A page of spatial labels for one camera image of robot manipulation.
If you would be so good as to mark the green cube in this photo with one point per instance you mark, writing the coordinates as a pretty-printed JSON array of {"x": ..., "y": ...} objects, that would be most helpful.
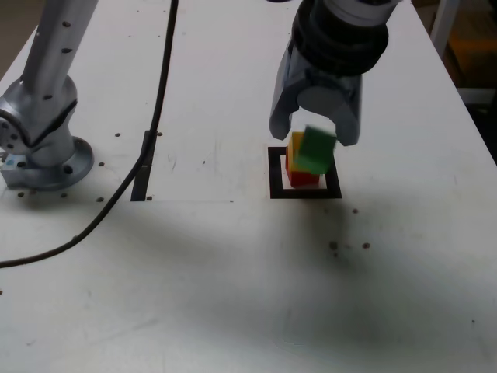
[{"x": 314, "y": 151}]

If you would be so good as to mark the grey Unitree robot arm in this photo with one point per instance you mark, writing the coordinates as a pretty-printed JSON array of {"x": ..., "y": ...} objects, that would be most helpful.
[{"x": 50, "y": 97}]

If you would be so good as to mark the black tape square outline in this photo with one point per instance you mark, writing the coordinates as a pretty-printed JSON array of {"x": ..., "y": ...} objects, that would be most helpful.
[{"x": 275, "y": 175}]

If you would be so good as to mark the black tape strip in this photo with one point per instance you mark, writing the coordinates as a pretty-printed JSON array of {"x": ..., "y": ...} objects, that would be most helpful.
[{"x": 140, "y": 190}]

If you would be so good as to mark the yellow cube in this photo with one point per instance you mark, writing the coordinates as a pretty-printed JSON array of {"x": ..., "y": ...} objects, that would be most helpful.
[{"x": 294, "y": 151}]

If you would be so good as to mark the brown cardboard box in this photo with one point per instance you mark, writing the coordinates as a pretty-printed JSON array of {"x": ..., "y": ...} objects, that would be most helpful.
[{"x": 473, "y": 42}]

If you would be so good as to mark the white metal frame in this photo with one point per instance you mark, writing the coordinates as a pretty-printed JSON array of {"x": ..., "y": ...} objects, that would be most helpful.
[{"x": 442, "y": 23}]

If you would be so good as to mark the red cube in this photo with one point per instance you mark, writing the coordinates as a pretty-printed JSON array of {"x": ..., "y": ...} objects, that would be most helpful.
[{"x": 303, "y": 179}]

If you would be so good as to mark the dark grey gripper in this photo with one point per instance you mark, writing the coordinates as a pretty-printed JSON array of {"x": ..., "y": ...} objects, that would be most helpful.
[{"x": 322, "y": 81}]

